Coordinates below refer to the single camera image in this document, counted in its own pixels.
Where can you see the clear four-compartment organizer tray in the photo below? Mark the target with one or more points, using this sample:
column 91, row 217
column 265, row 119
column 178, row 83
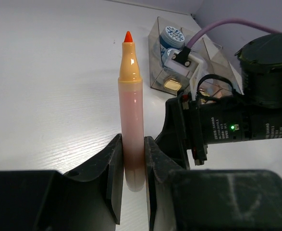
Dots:
column 218, row 80

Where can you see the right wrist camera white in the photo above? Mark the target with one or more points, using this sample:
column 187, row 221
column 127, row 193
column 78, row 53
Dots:
column 186, row 68

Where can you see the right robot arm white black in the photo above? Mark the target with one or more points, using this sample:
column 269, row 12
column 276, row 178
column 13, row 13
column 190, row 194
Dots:
column 261, row 69

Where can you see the orange marker pen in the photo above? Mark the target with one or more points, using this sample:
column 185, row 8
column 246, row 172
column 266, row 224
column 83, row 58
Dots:
column 130, row 88

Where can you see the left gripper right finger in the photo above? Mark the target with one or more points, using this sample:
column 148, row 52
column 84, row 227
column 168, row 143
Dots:
column 209, row 200

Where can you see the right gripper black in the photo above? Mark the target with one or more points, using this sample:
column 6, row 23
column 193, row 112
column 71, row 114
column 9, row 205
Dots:
column 190, row 126

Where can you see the blue lid round jar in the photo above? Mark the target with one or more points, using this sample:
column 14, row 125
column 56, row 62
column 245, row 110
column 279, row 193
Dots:
column 171, row 37
column 167, row 53

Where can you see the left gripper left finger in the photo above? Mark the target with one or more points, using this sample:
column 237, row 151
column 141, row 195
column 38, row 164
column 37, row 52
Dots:
column 86, row 198

